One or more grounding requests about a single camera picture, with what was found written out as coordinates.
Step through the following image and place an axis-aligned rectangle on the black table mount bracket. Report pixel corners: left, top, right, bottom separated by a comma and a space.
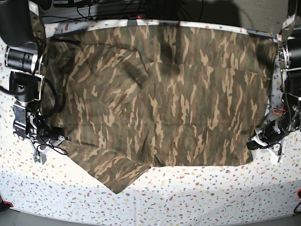
127, 19, 137, 26

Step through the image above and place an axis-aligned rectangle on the camouflage T-shirt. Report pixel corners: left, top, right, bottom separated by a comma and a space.
45, 25, 277, 193

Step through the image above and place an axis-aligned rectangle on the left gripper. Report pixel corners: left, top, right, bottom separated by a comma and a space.
246, 119, 289, 152

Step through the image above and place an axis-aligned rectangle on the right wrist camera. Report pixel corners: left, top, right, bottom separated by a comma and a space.
33, 151, 47, 165

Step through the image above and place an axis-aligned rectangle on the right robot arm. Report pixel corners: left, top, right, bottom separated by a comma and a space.
0, 0, 70, 164

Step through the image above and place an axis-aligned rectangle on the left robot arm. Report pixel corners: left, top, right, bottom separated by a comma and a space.
247, 0, 301, 165

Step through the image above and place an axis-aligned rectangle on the red table corner clamp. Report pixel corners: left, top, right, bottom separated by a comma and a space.
0, 201, 13, 210

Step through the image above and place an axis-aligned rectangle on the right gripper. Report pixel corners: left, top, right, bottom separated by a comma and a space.
29, 132, 71, 155

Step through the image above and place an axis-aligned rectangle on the red object right edge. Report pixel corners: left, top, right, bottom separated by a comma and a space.
297, 189, 301, 199

